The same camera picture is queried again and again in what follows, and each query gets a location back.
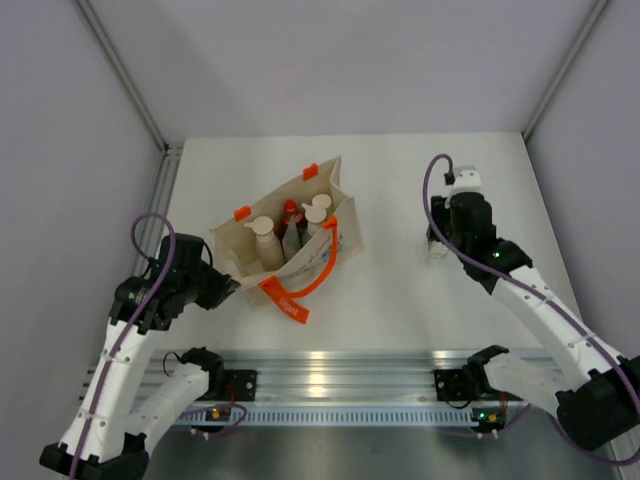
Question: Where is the beige pump bottle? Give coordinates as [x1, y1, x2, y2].
[244, 216, 285, 271]

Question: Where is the cream canvas tote bag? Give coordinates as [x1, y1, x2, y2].
[211, 156, 364, 324]

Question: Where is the red dish soap bottle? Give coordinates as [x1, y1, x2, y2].
[279, 199, 306, 237]

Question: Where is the grey-green pump bottle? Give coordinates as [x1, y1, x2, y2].
[301, 204, 327, 245]

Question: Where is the pale green bottle beige cap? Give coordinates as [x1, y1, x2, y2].
[312, 193, 333, 213]

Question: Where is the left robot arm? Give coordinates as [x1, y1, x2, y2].
[39, 234, 238, 479]

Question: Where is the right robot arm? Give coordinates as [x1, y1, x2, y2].
[425, 191, 639, 452]

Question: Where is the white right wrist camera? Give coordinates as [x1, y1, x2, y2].
[444, 166, 482, 201]

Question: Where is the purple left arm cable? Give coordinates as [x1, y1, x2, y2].
[67, 212, 177, 480]

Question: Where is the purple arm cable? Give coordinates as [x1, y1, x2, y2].
[67, 212, 177, 480]
[423, 154, 640, 466]

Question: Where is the aluminium rail base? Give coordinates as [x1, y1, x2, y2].
[136, 351, 559, 436]

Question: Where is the right aluminium frame post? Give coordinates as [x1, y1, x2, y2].
[521, 0, 615, 144]

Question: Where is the aluminium frame post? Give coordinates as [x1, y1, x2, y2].
[72, 0, 168, 153]
[521, 0, 615, 144]

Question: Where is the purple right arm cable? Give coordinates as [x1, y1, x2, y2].
[423, 154, 640, 466]

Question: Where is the left aluminium frame post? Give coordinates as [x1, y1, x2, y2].
[72, 0, 168, 153]

